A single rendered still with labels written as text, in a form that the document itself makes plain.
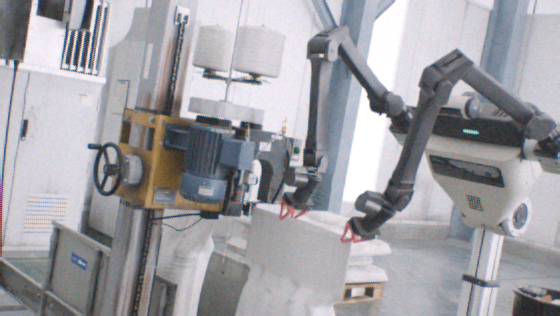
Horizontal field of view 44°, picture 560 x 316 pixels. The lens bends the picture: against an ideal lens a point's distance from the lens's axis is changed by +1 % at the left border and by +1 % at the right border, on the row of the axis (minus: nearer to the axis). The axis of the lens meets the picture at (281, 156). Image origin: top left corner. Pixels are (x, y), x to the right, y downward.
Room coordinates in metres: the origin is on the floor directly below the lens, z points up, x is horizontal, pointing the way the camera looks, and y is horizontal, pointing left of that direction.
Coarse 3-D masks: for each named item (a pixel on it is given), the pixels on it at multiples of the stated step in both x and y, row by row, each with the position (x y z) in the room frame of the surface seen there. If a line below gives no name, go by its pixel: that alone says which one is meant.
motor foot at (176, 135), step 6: (168, 126) 2.31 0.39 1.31; (174, 126) 2.32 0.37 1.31; (180, 126) 2.34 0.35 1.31; (186, 126) 2.35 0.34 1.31; (168, 132) 2.31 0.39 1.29; (174, 132) 2.32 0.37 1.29; (180, 132) 2.30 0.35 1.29; (186, 132) 2.28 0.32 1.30; (168, 138) 2.31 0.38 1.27; (174, 138) 2.33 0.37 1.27; (180, 138) 2.31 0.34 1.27; (186, 138) 2.28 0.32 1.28; (168, 144) 2.31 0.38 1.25; (174, 144) 2.33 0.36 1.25; (180, 144) 2.30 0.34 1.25; (186, 144) 2.28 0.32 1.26
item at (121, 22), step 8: (128, 0) 5.50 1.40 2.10; (104, 8) 5.44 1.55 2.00; (120, 8) 5.46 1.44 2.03; (128, 8) 5.52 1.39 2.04; (120, 16) 5.47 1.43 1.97; (128, 16) 5.53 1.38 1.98; (120, 24) 5.48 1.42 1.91; (128, 24) 5.55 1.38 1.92; (112, 32) 5.44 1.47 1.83; (120, 32) 5.50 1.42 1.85; (112, 40) 5.48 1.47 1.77; (120, 40) 5.58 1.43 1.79
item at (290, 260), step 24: (264, 216) 2.49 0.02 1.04; (288, 216) 2.44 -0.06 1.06; (264, 240) 2.47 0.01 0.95; (288, 240) 2.36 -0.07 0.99; (312, 240) 2.29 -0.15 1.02; (336, 240) 2.23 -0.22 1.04; (264, 264) 2.45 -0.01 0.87; (288, 264) 2.34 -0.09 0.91; (312, 264) 2.28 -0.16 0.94; (336, 264) 2.22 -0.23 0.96; (264, 288) 2.36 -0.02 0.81; (288, 288) 2.32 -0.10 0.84; (312, 288) 2.27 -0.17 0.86; (336, 288) 2.21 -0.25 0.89; (240, 312) 2.42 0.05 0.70; (264, 312) 2.32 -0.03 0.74; (288, 312) 2.24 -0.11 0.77; (312, 312) 2.21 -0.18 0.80
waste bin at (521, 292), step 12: (516, 288) 4.07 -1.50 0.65; (528, 288) 4.22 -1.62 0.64; (540, 288) 4.24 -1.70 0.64; (516, 300) 4.01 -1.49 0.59; (528, 300) 3.90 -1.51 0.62; (540, 300) 3.84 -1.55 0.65; (552, 300) 4.23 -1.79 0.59; (516, 312) 3.99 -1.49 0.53; (528, 312) 3.90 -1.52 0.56; (540, 312) 3.84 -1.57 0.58; (552, 312) 3.81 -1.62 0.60
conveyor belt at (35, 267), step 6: (6, 258) 3.78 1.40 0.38; (12, 258) 3.80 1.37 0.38; (18, 258) 3.82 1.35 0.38; (24, 258) 3.85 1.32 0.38; (30, 258) 3.87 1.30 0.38; (36, 258) 3.89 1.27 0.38; (42, 258) 3.91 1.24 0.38; (12, 264) 3.69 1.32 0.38; (18, 264) 3.70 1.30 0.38; (24, 264) 3.72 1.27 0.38; (30, 264) 3.74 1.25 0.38; (36, 264) 3.76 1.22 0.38; (42, 264) 3.79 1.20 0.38; (24, 270) 3.61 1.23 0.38; (30, 270) 3.63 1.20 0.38; (36, 270) 3.65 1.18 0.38; (42, 270) 3.67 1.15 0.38; (30, 276) 3.52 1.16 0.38; (36, 276) 3.54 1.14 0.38; (42, 276) 3.55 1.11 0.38; (42, 282) 3.45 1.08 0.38
